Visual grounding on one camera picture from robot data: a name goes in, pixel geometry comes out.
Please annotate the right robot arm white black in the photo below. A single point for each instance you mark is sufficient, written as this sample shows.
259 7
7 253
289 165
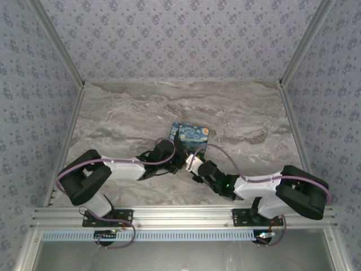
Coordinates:
253 186

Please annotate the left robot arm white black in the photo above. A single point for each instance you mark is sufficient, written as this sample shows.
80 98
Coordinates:
124 169

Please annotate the starry night print mat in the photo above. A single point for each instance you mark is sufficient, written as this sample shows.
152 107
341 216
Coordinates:
194 135

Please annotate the small circuit board with LED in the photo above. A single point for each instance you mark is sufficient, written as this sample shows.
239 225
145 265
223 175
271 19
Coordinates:
263 235
105 234

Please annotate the grey metal panel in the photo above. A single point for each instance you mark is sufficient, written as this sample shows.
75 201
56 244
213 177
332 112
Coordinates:
169 257

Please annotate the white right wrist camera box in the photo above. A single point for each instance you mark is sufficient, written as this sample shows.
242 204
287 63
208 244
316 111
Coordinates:
194 163

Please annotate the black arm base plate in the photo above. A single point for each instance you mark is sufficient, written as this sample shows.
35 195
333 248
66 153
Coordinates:
93 218
241 217

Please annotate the wide aluminium mounting rail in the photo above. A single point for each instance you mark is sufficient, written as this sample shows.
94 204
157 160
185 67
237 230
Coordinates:
183 216

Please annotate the aluminium table side rail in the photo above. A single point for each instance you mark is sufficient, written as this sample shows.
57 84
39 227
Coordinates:
292 121
65 146

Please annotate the short aluminium frame leg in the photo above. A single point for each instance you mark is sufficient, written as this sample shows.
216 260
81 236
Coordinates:
339 248
26 251

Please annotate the aluminium frame post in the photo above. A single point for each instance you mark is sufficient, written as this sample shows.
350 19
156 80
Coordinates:
60 42
304 42

